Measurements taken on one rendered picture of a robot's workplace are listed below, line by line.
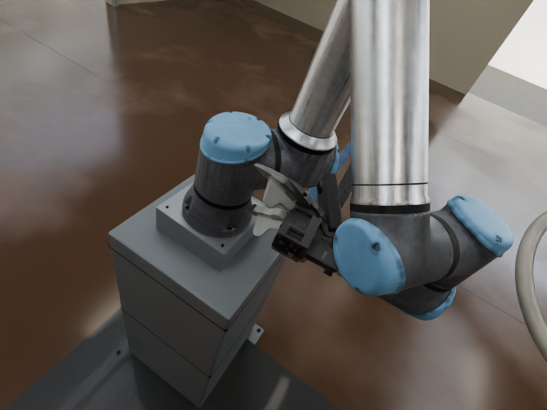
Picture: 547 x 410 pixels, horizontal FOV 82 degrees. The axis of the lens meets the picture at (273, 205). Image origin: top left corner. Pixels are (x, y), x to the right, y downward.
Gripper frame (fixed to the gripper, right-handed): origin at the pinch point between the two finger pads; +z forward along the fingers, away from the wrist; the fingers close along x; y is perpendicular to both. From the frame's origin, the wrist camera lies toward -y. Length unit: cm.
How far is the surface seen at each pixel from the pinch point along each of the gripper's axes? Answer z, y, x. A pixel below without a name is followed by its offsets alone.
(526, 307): -58, -9, 6
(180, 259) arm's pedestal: 11.1, 9.7, 34.1
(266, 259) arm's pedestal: -8.6, -2.6, 36.6
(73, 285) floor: 69, 27, 122
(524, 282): -56, -13, 5
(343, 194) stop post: -28, -82, 98
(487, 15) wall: -121, -566, 176
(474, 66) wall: -151, -544, 237
